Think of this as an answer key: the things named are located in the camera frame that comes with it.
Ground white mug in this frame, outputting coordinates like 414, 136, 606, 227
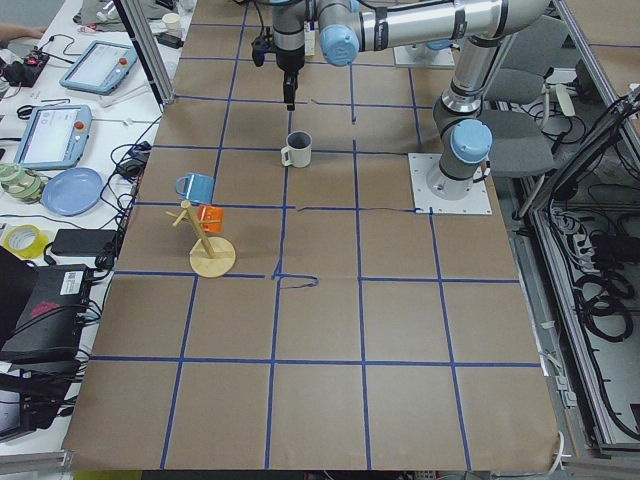
281, 131, 312, 168

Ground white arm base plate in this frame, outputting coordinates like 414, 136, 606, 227
408, 153, 492, 215

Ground grey office chair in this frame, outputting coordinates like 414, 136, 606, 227
480, 15, 568, 178

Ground teach pendant tablet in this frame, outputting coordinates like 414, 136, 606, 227
59, 40, 138, 95
14, 105, 93, 171

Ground wooden mug tree stand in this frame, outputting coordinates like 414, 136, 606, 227
166, 200, 236, 278

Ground orange mug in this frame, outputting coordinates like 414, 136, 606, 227
197, 204, 224, 234

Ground near teach pendant tablet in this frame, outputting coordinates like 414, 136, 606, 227
14, 105, 93, 171

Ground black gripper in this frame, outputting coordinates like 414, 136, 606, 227
276, 48, 303, 111

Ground paper cup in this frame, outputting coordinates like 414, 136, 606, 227
162, 12, 182, 38

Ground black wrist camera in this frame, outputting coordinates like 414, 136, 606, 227
251, 35, 273, 67

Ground blue mug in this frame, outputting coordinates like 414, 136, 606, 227
174, 172, 215, 204

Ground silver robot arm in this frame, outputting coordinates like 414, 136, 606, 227
252, 0, 547, 138

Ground black power adapter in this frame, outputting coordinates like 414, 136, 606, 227
51, 229, 116, 256

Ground blue Pascual milk carton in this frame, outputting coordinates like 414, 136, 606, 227
304, 21, 316, 58

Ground blue plate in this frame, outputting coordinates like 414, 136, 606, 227
41, 167, 103, 216

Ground far teach pendant tablet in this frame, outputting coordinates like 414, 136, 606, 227
59, 40, 138, 95

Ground yellow tape roll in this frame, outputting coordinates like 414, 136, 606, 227
3, 225, 49, 260

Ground green tape rolls stack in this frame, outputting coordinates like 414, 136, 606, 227
1, 163, 47, 204

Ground aluminium frame post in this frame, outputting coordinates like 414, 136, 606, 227
114, 0, 175, 106

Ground black computer box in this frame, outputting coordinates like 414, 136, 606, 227
1, 264, 93, 365

